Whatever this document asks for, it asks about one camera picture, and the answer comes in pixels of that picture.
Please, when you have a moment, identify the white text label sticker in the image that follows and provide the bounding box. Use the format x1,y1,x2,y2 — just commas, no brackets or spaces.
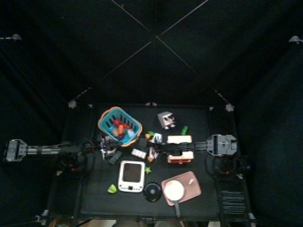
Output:
220,190,245,215

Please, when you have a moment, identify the white round plate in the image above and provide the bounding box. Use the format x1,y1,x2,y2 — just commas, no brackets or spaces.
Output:
98,134,109,159

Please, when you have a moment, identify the pink cutting board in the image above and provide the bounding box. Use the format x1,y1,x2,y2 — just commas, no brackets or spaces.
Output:
160,170,203,207

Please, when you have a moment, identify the black round disc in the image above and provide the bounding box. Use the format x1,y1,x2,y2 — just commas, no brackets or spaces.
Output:
141,182,162,203

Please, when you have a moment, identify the thin diagonal cord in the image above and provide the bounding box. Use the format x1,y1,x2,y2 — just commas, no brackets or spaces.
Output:
109,0,231,104
73,0,211,101

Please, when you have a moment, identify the dark grey rectangular block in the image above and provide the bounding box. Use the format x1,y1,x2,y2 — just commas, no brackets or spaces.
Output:
108,150,122,165

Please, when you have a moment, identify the white kitchen scale dark screen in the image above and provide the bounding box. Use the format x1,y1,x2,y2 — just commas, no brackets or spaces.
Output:
117,160,146,193

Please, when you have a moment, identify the white pan grey handle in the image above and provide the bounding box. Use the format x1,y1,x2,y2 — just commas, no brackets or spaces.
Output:
161,179,185,219

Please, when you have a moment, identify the grey white cube animal toy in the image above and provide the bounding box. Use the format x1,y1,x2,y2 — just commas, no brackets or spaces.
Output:
156,111,177,130

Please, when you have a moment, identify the teal basket with orange rim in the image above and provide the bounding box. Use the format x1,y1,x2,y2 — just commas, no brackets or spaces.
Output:
97,106,142,148

